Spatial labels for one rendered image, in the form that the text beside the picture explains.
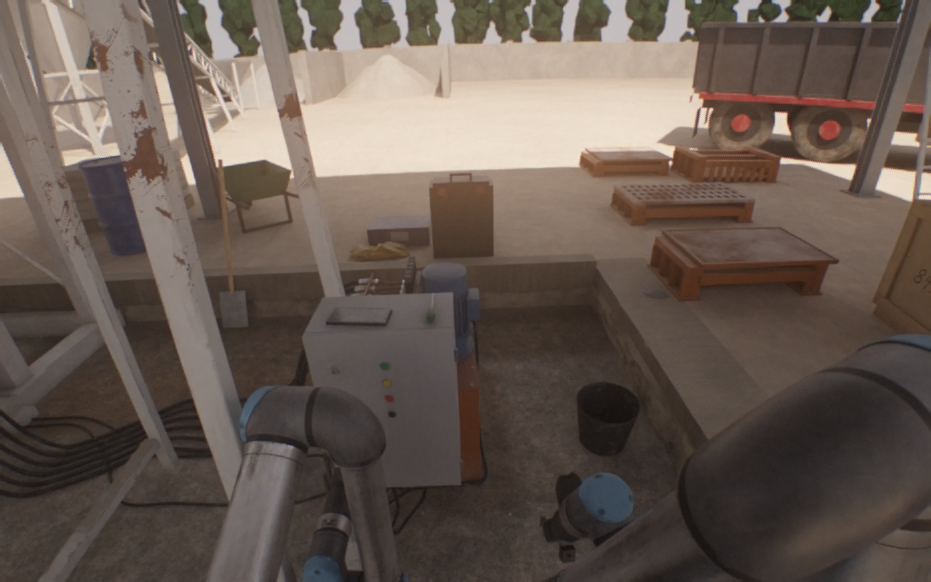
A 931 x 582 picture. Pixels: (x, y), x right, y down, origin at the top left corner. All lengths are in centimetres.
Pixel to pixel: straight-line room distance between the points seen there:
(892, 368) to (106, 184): 522
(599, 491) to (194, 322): 80
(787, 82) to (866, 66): 103
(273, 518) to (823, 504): 76
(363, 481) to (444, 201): 291
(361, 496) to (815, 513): 82
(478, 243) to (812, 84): 658
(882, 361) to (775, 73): 861
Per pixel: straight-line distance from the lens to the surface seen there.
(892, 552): 53
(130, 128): 94
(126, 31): 94
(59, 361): 424
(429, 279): 198
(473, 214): 369
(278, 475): 90
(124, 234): 533
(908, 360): 47
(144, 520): 281
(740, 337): 317
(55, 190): 225
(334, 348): 126
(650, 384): 281
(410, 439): 144
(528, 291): 376
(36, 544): 305
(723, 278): 351
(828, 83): 906
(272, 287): 398
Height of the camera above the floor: 189
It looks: 28 degrees down
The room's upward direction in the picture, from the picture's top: 2 degrees counter-clockwise
